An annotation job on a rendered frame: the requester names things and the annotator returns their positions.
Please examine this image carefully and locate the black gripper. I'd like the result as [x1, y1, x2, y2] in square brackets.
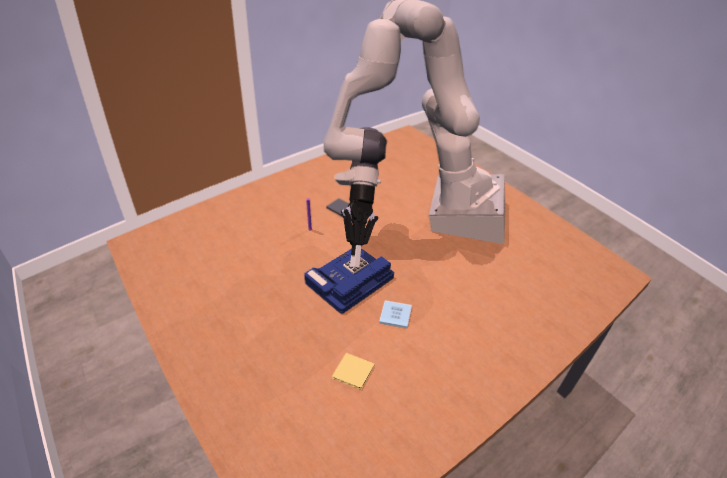
[341, 184, 379, 267]

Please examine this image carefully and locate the dark navy phone handset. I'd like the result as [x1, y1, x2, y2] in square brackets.
[333, 256, 391, 301]

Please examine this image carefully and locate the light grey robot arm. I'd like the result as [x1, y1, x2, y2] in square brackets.
[324, 0, 500, 210]

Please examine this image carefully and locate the yellow sticky note pad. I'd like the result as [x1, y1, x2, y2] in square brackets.
[332, 353, 374, 390]

